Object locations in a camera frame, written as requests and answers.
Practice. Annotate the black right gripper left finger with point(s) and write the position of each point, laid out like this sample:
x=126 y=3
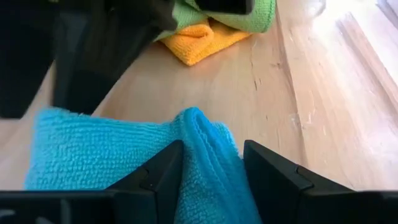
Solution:
x=161 y=177

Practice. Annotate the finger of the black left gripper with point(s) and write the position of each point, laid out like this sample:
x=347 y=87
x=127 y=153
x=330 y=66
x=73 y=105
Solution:
x=25 y=46
x=109 y=46

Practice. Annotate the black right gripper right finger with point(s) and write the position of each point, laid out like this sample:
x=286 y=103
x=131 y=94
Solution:
x=273 y=180

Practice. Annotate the green microfiber towel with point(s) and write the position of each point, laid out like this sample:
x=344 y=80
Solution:
x=248 y=18

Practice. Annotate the blue microfiber towel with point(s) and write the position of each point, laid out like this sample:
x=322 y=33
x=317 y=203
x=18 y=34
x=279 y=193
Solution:
x=109 y=149

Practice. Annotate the orange microfiber towel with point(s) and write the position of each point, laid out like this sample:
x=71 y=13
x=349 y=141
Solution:
x=199 y=43

